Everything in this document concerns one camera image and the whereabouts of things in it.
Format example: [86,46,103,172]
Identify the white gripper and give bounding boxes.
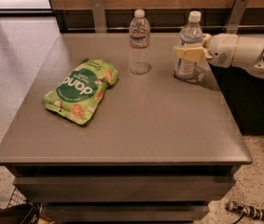
[173,34,239,68]

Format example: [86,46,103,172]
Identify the blue label plastic bottle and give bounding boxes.
[174,11,203,79]

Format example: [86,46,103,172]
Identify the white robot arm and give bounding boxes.
[174,34,264,79]

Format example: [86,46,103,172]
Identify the clear red label water bottle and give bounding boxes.
[129,9,150,75]

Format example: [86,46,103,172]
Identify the green snack chip bag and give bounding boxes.
[44,59,118,125]

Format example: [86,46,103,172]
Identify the grey drawer cabinet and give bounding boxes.
[0,34,252,223]

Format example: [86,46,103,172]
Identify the black white striped tool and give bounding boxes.
[225,201,264,221]

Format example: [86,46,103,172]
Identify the right metal wall bracket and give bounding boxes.
[226,0,249,35]

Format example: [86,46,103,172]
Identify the metal wall bracket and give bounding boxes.
[226,0,249,35]
[90,0,107,33]

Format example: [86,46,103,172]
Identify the left metal wall bracket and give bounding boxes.
[90,0,107,33]

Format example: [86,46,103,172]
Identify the black wire basket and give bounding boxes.
[7,188,39,224]

